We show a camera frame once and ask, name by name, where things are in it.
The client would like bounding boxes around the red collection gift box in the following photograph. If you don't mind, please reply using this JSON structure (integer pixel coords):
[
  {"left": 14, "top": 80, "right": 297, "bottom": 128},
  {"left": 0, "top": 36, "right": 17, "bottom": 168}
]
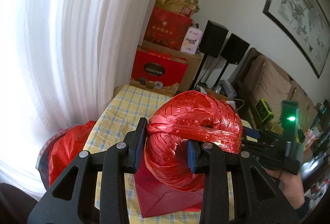
[{"left": 130, "top": 46, "right": 188, "bottom": 97}]

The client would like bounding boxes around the yellow blue checked tablecloth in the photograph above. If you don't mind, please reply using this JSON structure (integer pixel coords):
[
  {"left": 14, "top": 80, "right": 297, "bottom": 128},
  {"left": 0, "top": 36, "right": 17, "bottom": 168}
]
[{"left": 83, "top": 84, "right": 255, "bottom": 224}]

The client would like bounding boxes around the black speaker on stand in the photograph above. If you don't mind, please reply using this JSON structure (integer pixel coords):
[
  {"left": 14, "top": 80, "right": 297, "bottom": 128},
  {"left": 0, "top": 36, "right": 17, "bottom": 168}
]
[
  {"left": 212, "top": 33, "right": 250, "bottom": 89},
  {"left": 189, "top": 20, "right": 229, "bottom": 90}
]

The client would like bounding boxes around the green black portable device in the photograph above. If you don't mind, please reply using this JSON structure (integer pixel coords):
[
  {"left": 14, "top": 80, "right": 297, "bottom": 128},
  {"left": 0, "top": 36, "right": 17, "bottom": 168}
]
[{"left": 255, "top": 98, "right": 274, "bottom": 123}]

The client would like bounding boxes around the brown sofa cushion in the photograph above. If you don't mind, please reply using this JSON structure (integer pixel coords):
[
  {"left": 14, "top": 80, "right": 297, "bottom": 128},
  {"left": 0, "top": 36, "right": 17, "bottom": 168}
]
[{"left": 243, "top": 55, "right": 291, "bottom": 114}]

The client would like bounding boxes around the person right hand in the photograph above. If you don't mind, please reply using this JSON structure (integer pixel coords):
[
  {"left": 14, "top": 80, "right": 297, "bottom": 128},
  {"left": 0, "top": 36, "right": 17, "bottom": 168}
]
[{"left": 264, "top": 168, "right": 305, "bottom": 210}]

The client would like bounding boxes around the red raffia string ball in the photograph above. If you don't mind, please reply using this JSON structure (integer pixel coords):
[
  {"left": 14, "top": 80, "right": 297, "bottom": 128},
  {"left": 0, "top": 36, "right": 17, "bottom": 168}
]
[{"left": 144, "top": 91, "right": 243, "bottom": 192}]

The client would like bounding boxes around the crumpled gold paper bag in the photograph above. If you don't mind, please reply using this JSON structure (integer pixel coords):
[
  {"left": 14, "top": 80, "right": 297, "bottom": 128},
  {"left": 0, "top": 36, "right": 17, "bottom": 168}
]
[{"left": 155, "top": 0, "right": 200, "bottom": 17}]

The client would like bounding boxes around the white sheer curtain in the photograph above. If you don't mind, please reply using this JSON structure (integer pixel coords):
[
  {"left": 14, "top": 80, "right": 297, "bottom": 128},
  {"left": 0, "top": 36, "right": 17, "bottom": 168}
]
[{"left": 1, "top": 0, "right": 154, "bottom": 199}]

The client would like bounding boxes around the white pink small box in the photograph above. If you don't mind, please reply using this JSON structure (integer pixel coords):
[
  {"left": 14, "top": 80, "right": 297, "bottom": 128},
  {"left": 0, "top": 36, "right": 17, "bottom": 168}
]
[{"left": 180, "top": 24, "right": 203, "bottom": 55}]

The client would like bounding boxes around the brown cardboard box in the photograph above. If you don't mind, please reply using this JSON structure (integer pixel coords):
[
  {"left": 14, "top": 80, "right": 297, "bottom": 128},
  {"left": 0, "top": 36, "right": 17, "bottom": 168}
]
[{"left": 141, "top": 40, "right": 203, "bottom": 92}]

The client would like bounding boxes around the brown sofa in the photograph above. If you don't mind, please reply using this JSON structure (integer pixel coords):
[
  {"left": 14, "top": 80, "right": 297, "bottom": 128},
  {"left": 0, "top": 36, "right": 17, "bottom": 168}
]
[{"left": 233, "top": 47, "right": 317, "bottom": 132}]

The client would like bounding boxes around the framed ink tree painting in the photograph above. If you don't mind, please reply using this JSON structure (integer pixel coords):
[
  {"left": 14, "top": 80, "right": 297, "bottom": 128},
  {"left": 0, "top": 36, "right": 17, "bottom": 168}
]
[{"left": 263, "top": 0, "right": 329, "bottom": 78}]

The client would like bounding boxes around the red plastic bag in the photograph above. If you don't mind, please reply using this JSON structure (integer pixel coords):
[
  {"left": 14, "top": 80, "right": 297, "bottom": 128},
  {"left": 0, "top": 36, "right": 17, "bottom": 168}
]
[{"left": 48, "top": 121, "right": 96, "bottom": 185}]

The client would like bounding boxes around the dark red gift box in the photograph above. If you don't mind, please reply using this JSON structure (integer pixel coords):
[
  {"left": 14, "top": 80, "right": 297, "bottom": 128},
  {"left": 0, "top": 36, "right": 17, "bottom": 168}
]
[{"left": 144, "top": 6, "right": 192, "bottom": 51}]

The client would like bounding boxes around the open box with papers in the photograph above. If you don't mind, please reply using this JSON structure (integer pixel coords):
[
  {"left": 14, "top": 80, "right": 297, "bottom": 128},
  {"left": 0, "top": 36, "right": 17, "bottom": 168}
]
[{"left": 195, "top": 80, "right": 245, "bottom": 112}]

